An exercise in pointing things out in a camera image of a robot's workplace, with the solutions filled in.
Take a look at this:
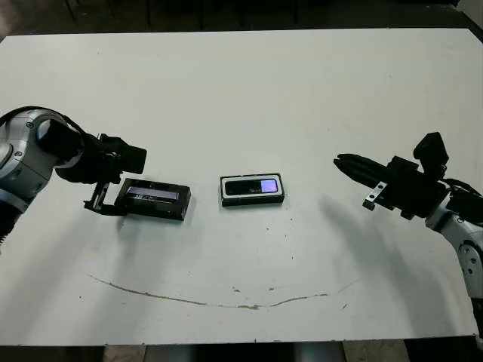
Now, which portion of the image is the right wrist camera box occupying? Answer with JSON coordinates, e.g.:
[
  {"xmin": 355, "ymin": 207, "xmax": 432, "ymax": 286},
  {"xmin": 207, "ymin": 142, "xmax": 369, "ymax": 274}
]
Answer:
[{"xmin": 413, "ymin": 132, "xmax": 450, "ymax": 178}]

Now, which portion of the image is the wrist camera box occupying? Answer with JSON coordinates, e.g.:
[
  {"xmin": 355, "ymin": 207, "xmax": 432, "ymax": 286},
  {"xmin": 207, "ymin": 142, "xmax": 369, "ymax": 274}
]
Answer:
[
  {"xmin": 413, "ymin": 132, "xmax": 450, "ymax": 178},
  {"xmin": 119, "ymin": 145, "xmax": 148, "ymax": 175}
]

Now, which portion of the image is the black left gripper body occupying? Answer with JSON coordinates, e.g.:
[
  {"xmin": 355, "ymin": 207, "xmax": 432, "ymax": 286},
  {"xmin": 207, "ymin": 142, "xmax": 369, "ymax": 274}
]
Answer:
[{"xmin": 56, "ymin": 132, "xmax": 125, "ymax": 207}]

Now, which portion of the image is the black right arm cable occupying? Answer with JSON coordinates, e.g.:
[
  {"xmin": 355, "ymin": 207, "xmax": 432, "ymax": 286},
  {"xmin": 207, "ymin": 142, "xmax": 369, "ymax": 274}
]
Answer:
[{"xmin": 441, "ymin": 176, "xmax": 483, "ymax": 199}]

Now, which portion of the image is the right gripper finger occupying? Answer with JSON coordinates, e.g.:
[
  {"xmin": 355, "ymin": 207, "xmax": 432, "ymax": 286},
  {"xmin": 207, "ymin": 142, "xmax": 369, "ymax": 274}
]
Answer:
[
  {"xmin": 337, "ymin": 152, "xmax": 392, "ymax": 179},
  {"xmin": 333, "ymin": 159, "xmax": 386, "ymax": 186}
]

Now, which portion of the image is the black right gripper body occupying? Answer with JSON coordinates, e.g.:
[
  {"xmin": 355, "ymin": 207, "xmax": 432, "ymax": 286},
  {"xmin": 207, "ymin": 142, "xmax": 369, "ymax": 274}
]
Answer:
[{"xmin": 361, "ymin": 155, "xmax": 451, "ymax": 220}]

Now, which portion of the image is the black box lid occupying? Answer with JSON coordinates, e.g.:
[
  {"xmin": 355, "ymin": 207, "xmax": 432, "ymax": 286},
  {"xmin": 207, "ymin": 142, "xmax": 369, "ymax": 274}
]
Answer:
[{"xmin": 119, "ymin": 177, "xmax": 192, "ymax": 223}]

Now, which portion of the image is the black box base white insert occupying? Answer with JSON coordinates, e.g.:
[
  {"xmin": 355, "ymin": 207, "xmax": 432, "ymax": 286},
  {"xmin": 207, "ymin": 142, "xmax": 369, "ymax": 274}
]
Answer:
[{"xmin": 220, "ymin": 172, "xmax": 285, "ymax": 207}]

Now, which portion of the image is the black phone-like camera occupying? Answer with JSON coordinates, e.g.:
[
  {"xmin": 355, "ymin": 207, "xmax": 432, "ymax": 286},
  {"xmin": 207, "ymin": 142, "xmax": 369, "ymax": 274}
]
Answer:
[{"xmin": 225, "ymin": 178, "xmax": 279, "ymax": 195}]

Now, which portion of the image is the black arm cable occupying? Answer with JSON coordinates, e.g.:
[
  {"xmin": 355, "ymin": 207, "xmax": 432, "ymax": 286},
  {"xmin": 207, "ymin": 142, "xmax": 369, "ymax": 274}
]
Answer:
[
  {"xmin": 56, "ymin": 112, "xmax": 101, "ymax": 143},
  {"xmin": 441, "ymin": 176, "xmax": 483, "ymax": 199}
]

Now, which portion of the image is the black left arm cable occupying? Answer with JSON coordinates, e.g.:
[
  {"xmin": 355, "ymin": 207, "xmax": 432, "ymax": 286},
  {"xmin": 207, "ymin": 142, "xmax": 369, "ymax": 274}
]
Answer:
[{"xmin": 56, "ymin": 112, "xmax": 101, "ymax": 143}]

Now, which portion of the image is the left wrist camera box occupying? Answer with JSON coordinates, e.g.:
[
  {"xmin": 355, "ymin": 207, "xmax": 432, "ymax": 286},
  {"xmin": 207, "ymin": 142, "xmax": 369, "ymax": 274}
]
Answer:
[{"xmin": 119, "ymin": 145, "xmax": 148, "ymax": 175}]

